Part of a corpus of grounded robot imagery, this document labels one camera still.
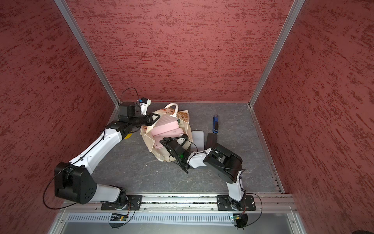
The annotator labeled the aluminium mounting rail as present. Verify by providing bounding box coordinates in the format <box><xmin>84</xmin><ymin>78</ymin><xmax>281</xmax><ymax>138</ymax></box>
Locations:
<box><xmin>57</xmin><ymin>193</ymin><xmax>299</xmax><ymax>214</ymax></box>

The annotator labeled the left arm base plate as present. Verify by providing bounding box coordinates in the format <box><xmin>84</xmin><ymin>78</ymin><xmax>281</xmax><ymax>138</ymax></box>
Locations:
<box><xmin>101</xmin><ymin>195</ymin><xmax>143</xmax><ymax>212</ymax></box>

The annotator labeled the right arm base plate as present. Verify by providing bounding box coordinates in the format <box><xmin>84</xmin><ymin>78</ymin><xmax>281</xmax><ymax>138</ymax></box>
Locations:
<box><xmin>216</xmin><ymin>195</ymin><xmax>256</xmax><ymax>211</ymax></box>

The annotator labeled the pink pencil case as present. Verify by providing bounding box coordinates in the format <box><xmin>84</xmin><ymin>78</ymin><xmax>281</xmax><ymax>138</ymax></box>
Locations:
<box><xmin>153</xmin><ymin>128</ymin><xmax>184</xmax><ymax>149</ymax></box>
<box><xmin>151</xmin><ymin>121</ymin><xmax>179</xmax><ymax>136</ymax></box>

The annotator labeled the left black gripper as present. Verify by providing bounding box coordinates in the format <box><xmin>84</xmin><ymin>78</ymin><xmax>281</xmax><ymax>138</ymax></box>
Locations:
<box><xmin>130</xmin><ymin>112</ymin><xmax>160</xmax><ymax>128</ymax></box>

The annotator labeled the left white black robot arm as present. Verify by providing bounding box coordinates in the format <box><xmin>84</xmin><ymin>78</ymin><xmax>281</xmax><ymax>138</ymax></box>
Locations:
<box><xmin>52</xmin><ymin>97</ymin><xmax>160</xmax><ymax>210</ymax></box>

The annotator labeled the yellow pen cup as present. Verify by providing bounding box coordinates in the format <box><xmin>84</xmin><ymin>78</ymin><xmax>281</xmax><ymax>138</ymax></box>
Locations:
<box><xmin>124</xmin><ymin>133</ymin><xmax>132</xmax><ymax>139</ymax></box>

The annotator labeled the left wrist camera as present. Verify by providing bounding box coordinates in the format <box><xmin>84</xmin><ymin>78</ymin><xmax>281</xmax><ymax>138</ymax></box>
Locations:
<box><xmin>139</xmin><ymin>97</ymin><xmax>152</xmax><ymax>116</ymax></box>

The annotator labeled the white pencil case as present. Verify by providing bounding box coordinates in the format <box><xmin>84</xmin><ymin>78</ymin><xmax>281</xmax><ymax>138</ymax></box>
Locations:
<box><xmin>191</xmin><ymin>131</ymin><xmax>205</xmax><ymax>152</ymax></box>

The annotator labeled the printed canvas tote bag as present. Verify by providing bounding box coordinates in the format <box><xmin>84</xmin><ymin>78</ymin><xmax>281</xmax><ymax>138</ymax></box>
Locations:
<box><xmin>140</xmin><ymin>103</ymin><xmax>193</xmax><ymax>162</ymax></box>

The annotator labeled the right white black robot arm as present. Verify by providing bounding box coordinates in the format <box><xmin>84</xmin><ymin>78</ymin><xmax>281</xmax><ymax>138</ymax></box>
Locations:
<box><xmin>160</xmin><ymin>134</ymin><xmax>246</xmax><ymax>211</ymax></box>

